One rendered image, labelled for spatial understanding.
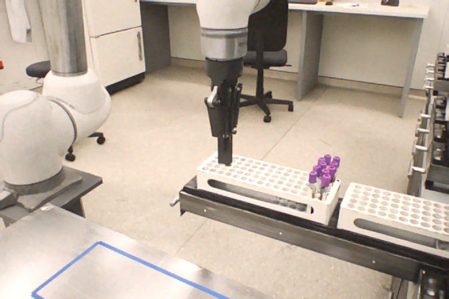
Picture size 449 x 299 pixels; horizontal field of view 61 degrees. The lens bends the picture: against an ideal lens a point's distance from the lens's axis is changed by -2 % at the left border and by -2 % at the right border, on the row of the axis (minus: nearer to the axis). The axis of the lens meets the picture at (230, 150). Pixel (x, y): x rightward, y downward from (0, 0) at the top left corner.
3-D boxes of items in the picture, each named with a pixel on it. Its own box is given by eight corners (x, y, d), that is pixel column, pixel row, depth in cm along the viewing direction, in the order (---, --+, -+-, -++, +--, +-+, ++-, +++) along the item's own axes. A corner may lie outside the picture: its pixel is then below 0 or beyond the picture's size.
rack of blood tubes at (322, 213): (338, 204, 83) (341, 179, 80) (326, 230, 75) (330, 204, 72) (217, 173, 95) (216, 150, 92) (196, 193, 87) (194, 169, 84)
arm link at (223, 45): (255, 25, 75) (254, 55, 77) (214, 21, 78) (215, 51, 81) (234, 32, 67) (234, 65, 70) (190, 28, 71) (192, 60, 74)
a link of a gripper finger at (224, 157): (231, 135, 82) (229, 136, 82) (231, 164, 85) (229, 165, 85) (218, 133, 84) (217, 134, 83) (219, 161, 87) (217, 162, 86)
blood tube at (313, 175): (315, 219, 77) (319, 172, 72) (311, 223, 76) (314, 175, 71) (308, 216, 78) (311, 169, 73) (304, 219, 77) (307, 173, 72)
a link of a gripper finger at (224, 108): (232, 86, 77) (228, 88, 76) (231, 137, 82) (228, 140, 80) (214, 84, 78) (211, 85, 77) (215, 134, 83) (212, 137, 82)
